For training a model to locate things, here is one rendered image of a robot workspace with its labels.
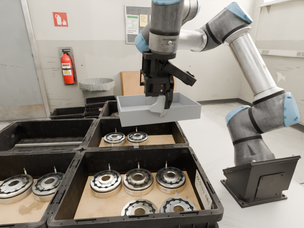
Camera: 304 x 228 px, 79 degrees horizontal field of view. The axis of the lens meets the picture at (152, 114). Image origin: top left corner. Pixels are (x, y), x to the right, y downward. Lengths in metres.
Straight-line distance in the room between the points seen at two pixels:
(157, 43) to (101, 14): 3.09
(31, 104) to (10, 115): 0.40
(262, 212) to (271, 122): 0.34
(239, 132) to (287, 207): 0.33
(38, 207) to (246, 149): 0.74
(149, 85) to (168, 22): 0.16
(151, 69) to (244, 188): 0.56
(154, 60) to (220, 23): 0.46
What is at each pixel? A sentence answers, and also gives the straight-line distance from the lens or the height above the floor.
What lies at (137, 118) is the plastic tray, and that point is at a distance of 0.59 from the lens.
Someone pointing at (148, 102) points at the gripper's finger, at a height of 1.12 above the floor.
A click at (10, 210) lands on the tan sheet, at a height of 0.83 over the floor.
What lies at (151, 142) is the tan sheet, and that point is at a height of 0.83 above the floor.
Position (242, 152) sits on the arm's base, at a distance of 0.82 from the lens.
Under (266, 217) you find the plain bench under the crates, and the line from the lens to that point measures 0.87.
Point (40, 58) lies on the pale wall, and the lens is 3.67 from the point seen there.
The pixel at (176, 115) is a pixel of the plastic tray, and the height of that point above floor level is 1.07.
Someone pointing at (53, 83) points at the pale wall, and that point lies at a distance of 3.69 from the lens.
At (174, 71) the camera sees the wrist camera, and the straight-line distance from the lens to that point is 0.51.
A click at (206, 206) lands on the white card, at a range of 0.58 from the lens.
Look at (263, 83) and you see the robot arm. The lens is 0.82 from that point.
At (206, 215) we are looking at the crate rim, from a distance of 0.49.
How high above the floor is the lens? 1.29
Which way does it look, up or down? 21 degrees down
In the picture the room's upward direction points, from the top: straight up
